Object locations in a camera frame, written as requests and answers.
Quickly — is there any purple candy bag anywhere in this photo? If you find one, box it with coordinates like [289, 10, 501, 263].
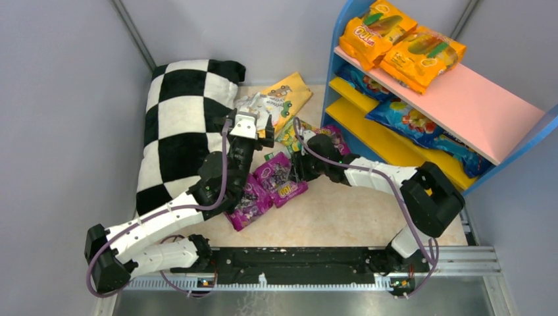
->
[225, 174, 273, 232]
[254, 152, 309, 208]
[311, 124, 351, 155]

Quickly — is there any orange candy bag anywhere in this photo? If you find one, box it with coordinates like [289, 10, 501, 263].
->
[339, 1, 418, 71]

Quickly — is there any orange candy bag floor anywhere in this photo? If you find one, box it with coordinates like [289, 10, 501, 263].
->
[379, 26, 467, 94]

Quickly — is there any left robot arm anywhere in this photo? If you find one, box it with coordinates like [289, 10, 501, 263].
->
[84, 110, 274, 298]

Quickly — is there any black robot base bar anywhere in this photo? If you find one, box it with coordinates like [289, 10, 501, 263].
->
[170, 246, 430, 288]

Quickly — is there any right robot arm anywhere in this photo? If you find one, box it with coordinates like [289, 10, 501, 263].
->
[293, 132, 465, 275]

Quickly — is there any green yellow candy bag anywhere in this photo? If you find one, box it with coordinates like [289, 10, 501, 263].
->
[276, 119, 319, 153]

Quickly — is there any blue candy bag upper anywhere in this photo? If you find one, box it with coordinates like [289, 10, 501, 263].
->
[334, 64, 393, 102]

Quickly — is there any blue candy bag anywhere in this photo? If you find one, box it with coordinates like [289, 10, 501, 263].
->
[365, 97, 443, 149]
[431, 131, 493, 178]
[334, 64, 393, 102]

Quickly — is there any blue candy bag middle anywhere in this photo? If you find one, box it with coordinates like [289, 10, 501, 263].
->
[365, 97, 443, 149]

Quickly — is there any blue yellow pink shelf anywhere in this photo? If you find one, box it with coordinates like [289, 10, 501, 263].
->
[321, 1, 557, 195]

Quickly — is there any blue candy bag right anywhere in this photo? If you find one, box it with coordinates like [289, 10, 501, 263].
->
[431, 131, 493, 178]

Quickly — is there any yellow white printed cloth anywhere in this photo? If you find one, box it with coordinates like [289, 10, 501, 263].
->
[234, 72, 313, 138]

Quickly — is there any black white checkered pillow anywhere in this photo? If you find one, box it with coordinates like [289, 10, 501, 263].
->
[136, 59, 246, 215]

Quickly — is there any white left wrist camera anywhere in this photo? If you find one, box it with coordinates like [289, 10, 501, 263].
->
[228, 111, 258, 140]

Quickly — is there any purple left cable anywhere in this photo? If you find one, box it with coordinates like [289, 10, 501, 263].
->
[86, 117, 234, 299]

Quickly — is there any purple cable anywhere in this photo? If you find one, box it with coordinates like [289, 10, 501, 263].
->
[292, 117, 440, 300]
[86, 117, 234, 299]

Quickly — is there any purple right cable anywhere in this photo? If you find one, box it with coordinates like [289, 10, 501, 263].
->
[292, 117, 440, 300]

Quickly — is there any grey aluminium rail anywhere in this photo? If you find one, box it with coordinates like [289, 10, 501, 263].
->
[127, 246, 501, 296]

